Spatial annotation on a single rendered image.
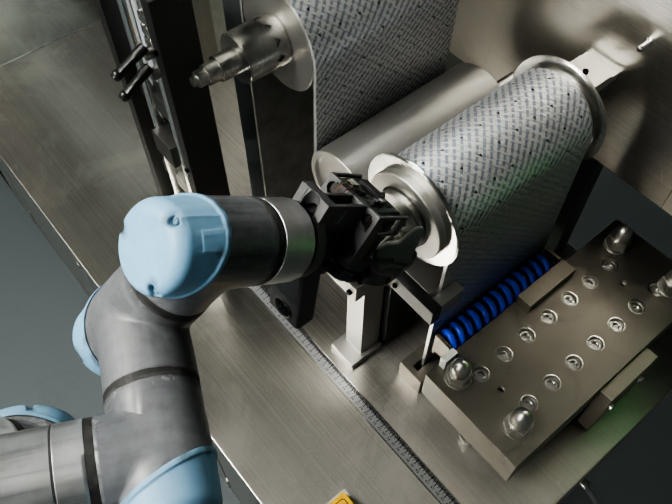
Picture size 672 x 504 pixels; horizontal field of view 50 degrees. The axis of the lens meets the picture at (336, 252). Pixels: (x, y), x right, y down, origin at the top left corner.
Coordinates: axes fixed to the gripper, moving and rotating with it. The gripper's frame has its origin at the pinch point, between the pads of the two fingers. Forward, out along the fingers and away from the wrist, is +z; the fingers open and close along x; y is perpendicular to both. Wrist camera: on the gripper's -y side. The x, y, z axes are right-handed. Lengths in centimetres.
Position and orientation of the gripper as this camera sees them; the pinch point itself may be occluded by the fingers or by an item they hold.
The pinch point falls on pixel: (392, 247)
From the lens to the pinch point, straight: 80.6
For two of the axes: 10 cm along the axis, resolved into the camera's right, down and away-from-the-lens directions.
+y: 5.0, -7.7, -4.1
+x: -6.4, -6.4, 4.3
